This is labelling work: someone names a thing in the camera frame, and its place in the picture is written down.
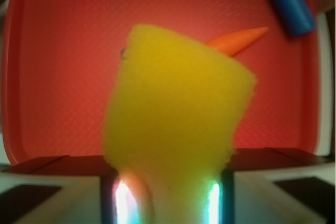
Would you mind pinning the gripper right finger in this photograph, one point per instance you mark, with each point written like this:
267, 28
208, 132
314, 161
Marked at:
221, 204

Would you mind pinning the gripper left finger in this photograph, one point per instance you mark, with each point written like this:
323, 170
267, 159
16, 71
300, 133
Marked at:
120, 194

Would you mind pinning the yellow sponge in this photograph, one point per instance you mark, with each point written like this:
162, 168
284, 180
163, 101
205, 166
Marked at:
171, 121

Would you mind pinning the orange plastic toy carrot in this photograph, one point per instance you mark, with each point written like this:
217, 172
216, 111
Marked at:
233, 43

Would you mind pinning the red plastic tray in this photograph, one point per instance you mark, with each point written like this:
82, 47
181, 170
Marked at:
60, 59

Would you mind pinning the blue plastic toy bottle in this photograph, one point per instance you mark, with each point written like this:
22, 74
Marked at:
296, 16

